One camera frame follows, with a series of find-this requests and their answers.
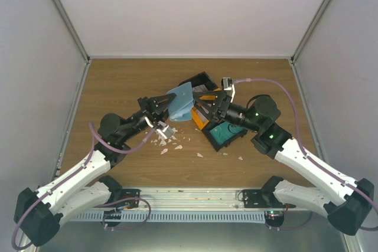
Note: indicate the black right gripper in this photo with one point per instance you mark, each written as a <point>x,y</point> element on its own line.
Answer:
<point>220,96</point>

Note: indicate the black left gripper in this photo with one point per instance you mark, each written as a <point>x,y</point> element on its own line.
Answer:
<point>159,108</point>

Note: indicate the blue leather card holder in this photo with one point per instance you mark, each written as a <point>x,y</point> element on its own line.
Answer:
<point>180,108</point>

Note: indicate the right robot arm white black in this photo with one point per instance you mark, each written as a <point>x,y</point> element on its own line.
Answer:
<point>275,142</point>

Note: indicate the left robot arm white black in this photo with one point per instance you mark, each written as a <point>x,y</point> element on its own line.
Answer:
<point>40,213</point>

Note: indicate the red dot card stack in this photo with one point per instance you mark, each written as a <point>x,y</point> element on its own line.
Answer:
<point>200,88</point>

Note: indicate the black bin with red cards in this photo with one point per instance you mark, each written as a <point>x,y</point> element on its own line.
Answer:
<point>201,79</point>

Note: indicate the black bin with green cards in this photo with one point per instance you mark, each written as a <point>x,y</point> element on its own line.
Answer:
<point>206,132</point>

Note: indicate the orange plastic bin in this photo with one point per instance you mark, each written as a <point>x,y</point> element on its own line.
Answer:
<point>200,120</point>

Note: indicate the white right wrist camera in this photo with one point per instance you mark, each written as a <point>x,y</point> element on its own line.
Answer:
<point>227,85</point>

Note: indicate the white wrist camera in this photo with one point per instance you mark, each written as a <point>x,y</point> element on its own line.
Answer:
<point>160,127</point>
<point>227,85</point>

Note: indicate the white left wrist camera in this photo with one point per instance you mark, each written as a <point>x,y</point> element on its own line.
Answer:
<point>160,127</point>

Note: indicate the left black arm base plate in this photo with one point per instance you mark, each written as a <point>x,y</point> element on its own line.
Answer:
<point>129,198</point>

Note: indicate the aluminium front rail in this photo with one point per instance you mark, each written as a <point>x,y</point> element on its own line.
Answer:
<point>207,199</point>

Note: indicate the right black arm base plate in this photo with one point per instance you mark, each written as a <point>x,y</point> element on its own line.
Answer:
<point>257,198</point>

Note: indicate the grey slotted cable duct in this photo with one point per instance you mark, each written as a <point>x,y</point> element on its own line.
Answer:
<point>190,216</point>

